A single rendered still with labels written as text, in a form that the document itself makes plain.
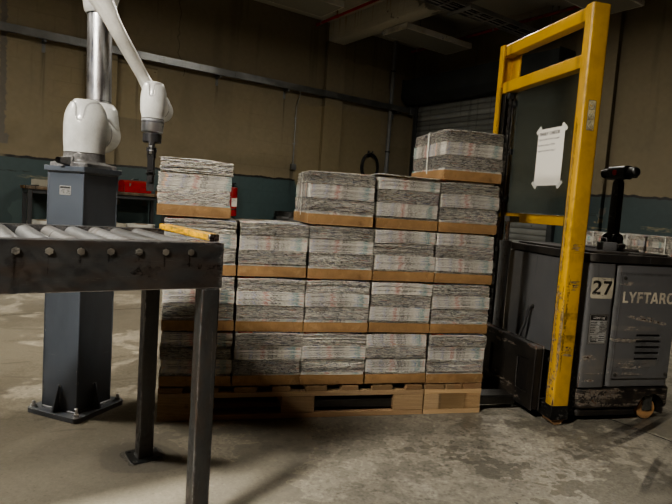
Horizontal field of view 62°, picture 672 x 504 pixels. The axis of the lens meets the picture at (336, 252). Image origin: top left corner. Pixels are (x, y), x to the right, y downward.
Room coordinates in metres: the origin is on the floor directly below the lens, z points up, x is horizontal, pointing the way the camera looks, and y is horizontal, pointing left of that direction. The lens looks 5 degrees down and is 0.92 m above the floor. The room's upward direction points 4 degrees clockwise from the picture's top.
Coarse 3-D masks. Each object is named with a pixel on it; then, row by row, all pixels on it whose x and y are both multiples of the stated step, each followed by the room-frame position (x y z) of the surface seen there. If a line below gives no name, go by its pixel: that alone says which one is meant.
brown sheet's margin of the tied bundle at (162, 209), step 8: (160, 208) 2.17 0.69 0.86; (168, 208) 2.17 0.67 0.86; (176, 208) 2.18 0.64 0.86; (184, 208) 2.19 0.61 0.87; (192, 208) 2.20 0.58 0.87; (200, 208) 2.20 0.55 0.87; (208, 208) 2.21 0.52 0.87; (216, 208) 2.22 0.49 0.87; (224, 208) 2.23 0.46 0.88; (192, 216) 2.20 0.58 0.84; (200, 216) 2.21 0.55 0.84; (208, 216) 2.21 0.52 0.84; (216, 216) 2.22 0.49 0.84; (224, 216) 2.23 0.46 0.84
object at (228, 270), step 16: (224, 272) 2.23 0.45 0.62; (240, 272) 2.25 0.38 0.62; (256, 272) 2.27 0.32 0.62; (272, 272) 2.28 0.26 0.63; (288, 272) 2.30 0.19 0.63; (304, 272) 2.31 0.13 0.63; (320, 272) 2.33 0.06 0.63; (336, 272) 2.35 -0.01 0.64; (352, 272) 2.37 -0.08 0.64; (368, 272) 2.39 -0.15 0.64; (384, 272) 2.40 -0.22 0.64; (400, 272) 2.42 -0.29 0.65; (416, 272) 2.44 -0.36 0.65; (176, 320) 2.18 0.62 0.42; (192, 320) 2.20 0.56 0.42; (224, 320) 2.23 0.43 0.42; (160, 368) 2.30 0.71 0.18; (160, 384) 2.18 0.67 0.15; (176, 384) 2.19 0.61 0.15; (224, 384) 2.24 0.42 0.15; (240, 384) 2.25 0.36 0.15; (256, 384) 2.27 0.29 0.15; (272, 384) 2.29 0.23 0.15; (288, 384) 2.31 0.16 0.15; (304, 384) 2.32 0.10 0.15
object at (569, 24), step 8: (584, 8) 2.50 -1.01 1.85; (568, 16) 2.60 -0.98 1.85; (576, 16) 2.55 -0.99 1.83; (584, 16) 2.49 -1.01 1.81; (552, 24) 2.72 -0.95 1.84; (560, 24) 2.65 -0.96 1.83; (568, 24) 2.60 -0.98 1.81; (576, 24) 2.54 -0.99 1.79; (584, 24) 2.53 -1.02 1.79; (536, 32) 2.84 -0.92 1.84; (544, 32) 2.77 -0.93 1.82; (552, 32) 2.71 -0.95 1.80; (560, 32) 2.66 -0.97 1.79; (568, 32) 2.65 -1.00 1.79; (520, 40) 2.97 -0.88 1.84; (528, 40) 2.90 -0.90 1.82; (536, 40) 2.83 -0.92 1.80; (544, 40) 2.79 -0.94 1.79; (552, 40) 2.78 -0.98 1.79; (512, 48) 3.04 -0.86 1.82; (520, 48) 2.97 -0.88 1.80; (528, 48) 2.94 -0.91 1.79; (512, 56) 3.10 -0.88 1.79
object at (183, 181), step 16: (160, 160) 2.18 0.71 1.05; (176, 160) 2.18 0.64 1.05; (192, 160) 2.22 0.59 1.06; (160, 176) 2.17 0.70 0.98; (176, 176) 2.18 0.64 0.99; (192, 176) 2.20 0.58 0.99; (208, 176) 2.21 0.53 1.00; (224, 176) 2.23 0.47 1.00; (160, 192) 2.17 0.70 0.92; (176, 192) 2.19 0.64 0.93; (192, 192) 2.20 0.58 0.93; (208, 192) 2.22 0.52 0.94; (224, 192) 2.23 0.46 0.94
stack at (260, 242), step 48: (192, 240) 2.19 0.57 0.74; (240, 240) 2.25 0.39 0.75; (288, 240) 2.30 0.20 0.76; (336, 240) 2.36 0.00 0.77; (384, 240) 2.41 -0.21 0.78; (432, 240) 2.46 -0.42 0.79; (240, 288) 2.24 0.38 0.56; (288, 288) 2.30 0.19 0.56; (336, 288) 2.35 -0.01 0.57; (384, 288) 2.41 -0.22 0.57; (432, 288) 2.46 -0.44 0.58; (192, 336) 2.21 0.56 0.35; (240, 336) 2.25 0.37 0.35; (288, 336) 2.30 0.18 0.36; (336, 336) 2.36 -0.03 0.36; (384, 336) 2.41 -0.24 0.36; (336, 384) 2.50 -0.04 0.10; (384, 384) 2.42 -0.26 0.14
